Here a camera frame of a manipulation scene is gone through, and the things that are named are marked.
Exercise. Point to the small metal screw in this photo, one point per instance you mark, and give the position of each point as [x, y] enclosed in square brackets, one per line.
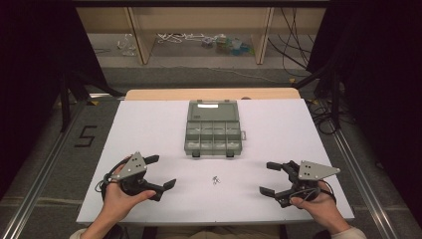
[216, 180]

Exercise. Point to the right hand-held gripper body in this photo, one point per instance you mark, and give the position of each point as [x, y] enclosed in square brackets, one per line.
[313, 171]

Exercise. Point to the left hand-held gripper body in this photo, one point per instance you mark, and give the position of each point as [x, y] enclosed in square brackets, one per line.
[132, 167]

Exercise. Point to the light wooden table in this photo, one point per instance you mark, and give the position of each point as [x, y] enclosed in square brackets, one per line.
[212, 94]

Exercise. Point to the pile of colourful small things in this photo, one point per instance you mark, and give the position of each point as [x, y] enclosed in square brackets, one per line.
[229, 45]

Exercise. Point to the black stand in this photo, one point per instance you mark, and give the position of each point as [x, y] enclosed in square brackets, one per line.
[333, 96]
[66, 99]

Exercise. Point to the grey clear compartment box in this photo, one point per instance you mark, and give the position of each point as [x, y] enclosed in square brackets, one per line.
[212, 129]

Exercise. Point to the metal floor rail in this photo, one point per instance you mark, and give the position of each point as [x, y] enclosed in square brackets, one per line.
[36, 186]
[365, 186]

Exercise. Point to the black curtain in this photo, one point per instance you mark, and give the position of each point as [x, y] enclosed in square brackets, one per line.
[30, 66]
[384, 83]

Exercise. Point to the clear plastic thing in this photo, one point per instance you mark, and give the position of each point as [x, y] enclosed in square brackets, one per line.
[126, 45]

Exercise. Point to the wooden shelf unit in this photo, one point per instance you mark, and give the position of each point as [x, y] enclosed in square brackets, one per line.
[199, 20]

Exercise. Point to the person's right hand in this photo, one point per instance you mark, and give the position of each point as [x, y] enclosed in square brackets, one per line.
[320, 207]

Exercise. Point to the person's left hand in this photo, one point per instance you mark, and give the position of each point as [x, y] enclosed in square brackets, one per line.
[116, 199]

